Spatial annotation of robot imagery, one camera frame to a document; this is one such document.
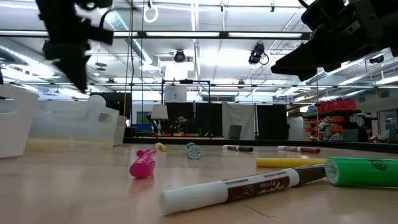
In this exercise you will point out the row of coloured blocks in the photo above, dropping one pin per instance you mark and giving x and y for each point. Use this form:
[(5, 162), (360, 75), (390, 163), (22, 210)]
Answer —
[(177, 135)]

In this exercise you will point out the black partition panel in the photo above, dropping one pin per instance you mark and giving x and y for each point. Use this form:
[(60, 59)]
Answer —
[(214, 118), (115, 105), (272, 121)]

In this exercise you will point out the grey translucent plastic bin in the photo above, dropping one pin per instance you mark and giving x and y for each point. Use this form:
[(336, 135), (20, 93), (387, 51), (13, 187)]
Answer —
[(121, 133)]

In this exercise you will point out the green highlighter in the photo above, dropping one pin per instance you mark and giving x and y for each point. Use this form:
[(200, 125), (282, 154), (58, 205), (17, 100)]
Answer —
[(360, 172)]

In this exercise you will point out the person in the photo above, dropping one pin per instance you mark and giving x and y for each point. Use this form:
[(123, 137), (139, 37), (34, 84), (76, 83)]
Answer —
[(185, 124)]

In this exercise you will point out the black aluminium table frame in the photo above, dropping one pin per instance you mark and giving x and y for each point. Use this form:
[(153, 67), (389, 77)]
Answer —
[(370, 146)]

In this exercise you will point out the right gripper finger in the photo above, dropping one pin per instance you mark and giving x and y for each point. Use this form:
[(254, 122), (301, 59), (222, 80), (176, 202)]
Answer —
[(304, 57), (323, 63)]

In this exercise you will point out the white hanging sheet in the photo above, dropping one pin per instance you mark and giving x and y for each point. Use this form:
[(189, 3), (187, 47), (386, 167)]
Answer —
[(239, 118)]

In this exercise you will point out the red storage bins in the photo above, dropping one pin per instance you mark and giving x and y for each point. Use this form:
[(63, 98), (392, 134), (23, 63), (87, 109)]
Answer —
[(337, 105)]

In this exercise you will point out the black dry erase marker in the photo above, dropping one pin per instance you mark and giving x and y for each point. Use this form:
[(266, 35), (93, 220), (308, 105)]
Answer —
[(241, 148)]

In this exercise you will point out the clear plastic bin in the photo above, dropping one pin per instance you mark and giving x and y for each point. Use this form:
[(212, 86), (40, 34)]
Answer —
[(62, 124)]

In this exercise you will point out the dark storage shelf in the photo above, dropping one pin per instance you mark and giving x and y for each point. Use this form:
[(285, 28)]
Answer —
[(329, 111)]

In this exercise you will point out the white shade table lamp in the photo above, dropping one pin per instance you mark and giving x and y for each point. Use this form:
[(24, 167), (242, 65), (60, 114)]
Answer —
[(159, 112)]

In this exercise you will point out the black overhead camera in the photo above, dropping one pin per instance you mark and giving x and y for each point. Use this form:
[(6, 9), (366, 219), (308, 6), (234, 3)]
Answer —
[(179, 56)]

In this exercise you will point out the black dome camera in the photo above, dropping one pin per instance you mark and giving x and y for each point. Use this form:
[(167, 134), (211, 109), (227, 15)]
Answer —
[(377, 59)]

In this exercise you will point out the pink highlighter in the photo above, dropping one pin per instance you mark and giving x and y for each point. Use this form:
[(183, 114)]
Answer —
[(146, 151), (141, 169)]

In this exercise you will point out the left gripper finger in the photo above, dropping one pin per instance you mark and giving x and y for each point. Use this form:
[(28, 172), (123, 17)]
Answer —
[(76, 71)]

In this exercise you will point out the brown dry erase marker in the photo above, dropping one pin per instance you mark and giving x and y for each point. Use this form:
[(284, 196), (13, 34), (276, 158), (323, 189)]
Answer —
[(202, 196), (298, 149)]

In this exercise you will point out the white plastic bin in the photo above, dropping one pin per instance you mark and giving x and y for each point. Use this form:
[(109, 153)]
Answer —
[(15, 140)]

